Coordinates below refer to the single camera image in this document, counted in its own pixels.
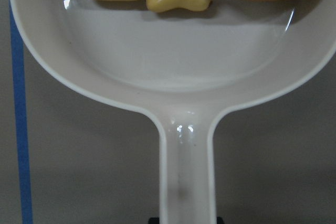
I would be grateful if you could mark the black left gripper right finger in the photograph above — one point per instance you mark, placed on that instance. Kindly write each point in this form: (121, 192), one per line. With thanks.
(219, 220)

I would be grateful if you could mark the beige plastic dustpan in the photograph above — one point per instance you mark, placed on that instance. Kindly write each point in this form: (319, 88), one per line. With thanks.
(184, 70)

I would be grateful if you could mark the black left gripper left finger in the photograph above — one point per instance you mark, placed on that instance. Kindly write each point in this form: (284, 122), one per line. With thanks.
(154, 220)

